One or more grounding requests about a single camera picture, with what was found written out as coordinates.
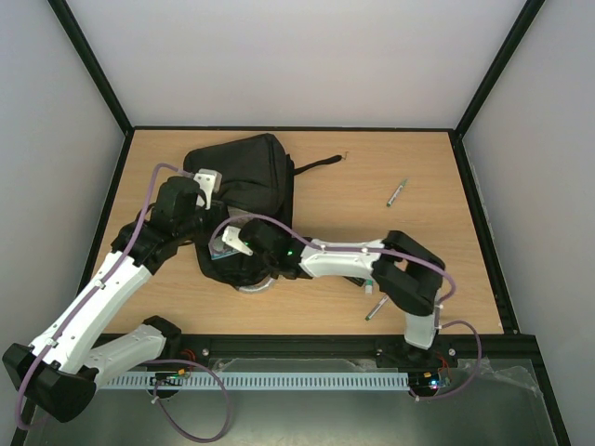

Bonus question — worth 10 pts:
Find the light blue cable duct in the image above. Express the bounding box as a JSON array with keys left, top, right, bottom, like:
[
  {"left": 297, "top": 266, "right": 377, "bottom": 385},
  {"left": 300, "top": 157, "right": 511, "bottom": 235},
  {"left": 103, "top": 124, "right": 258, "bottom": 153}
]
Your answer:
[{"left": 104, "top": 372, "right": 409, "bottom": 391}]

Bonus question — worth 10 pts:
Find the green highlighter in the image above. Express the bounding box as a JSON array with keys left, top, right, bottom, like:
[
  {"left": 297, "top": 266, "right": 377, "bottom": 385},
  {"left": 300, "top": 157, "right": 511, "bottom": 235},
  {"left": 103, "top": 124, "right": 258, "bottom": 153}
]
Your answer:
[{"left": 348, "top": 277, "right": 365, "bottom": 287}]

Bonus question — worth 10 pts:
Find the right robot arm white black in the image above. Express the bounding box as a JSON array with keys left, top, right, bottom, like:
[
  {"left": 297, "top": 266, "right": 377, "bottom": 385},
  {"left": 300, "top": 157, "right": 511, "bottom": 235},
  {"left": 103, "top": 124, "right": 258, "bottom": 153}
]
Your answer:
[{"left": 226, "top": 219, "right": 446, "bottom": 364}]

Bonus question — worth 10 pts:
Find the blue capped marker pen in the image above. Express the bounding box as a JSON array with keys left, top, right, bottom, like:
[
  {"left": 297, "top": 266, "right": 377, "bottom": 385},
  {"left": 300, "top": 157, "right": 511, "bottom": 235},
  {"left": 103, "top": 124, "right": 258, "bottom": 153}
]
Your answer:
[{"left": 364, "top": 295, "right": 390, "bottom": 321}]

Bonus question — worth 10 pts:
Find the black student backpack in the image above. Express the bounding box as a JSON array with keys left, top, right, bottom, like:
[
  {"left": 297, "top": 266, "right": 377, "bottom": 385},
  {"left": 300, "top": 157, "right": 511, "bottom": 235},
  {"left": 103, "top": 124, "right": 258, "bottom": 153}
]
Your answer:
[{"left": 183, "top": 134, "right": 343, "bottom": 294}]

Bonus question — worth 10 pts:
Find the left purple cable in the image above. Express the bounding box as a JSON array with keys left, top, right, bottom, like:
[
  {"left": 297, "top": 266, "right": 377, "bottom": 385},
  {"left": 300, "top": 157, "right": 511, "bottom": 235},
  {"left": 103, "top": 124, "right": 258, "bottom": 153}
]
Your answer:
[{"left": 14, "top": 162, "right": 232, "bottom": 441}]

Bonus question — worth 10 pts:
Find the black frame rail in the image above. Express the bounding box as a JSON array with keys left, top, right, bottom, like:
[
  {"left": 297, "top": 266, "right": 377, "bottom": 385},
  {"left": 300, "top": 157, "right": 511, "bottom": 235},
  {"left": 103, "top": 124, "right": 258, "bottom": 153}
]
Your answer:
[{"left": 180, "top": 334, "right": 540, "bottom": 371}]

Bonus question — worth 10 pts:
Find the white glue stick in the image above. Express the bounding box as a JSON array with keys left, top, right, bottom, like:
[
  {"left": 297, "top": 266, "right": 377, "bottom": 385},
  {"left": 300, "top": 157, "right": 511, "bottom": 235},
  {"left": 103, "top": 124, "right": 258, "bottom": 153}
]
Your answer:
[{"left": 364, "top": 280, "right": 374, "bottom": 295}]

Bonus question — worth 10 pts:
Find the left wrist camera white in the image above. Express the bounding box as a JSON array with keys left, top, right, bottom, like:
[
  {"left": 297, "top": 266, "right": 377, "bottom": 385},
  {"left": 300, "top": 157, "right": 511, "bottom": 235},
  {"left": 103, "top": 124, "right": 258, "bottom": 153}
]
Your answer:
[{"left": 193, "top": 169, "right": 222, "bottom": 210}]

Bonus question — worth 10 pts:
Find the grey notebook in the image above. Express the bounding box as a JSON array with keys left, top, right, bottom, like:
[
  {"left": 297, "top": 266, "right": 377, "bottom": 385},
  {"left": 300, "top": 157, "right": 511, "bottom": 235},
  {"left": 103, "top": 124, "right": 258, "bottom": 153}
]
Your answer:
[{"left": 209, "top": 241, "right": 238, "bottom": 260}]

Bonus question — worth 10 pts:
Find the silver pen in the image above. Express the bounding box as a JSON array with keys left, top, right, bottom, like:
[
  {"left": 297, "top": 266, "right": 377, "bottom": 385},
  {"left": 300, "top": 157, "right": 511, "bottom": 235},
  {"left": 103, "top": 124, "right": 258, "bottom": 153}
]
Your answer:
[{"left": 386, "top": 178, "right": 408, "bottom": 207}]

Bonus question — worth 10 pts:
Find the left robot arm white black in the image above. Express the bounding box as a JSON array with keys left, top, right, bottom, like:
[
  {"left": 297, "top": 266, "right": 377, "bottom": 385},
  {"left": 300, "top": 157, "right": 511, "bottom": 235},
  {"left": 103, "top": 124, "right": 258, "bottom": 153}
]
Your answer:
[{"left": 2, "top": 170, "right": 220, "bottom": 423}]

